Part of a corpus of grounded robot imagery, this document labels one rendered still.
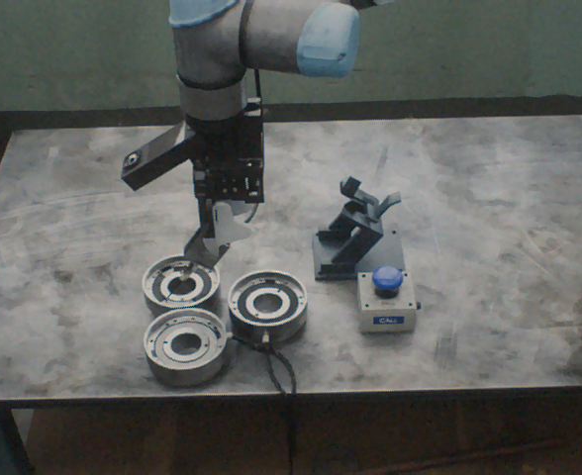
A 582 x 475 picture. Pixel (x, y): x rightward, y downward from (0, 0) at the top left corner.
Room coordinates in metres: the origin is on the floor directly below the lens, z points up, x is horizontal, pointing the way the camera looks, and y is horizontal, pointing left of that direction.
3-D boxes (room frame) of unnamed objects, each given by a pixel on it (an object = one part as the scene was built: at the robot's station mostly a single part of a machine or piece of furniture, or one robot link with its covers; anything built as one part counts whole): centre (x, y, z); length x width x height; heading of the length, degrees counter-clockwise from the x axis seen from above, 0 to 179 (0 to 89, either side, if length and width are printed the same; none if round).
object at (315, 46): (0.87, -0.03, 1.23); 0.11 x 0.11 x 0.08; 73
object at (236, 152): (0.88, 0.07, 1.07); 0.09 x 0.08 x 0.12; 90
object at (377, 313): (0.87, -0.13, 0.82); 0.08 x 0.07 x 0.05; 90
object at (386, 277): (0.87, -0.13, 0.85); 0.04 x 0.04 x 0.05
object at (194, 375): (0.80, 0.13, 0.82); 0.10 x 0.10 x 0.04
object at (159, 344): (0.80, 0.13, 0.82); 0.08 x 0.08 x 0.02
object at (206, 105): (0.88, 0.08, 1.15); 0.08 x 0.08 x 0.05
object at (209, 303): (0.91, 0.14, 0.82); 0.10 x 0.10 x 0.04
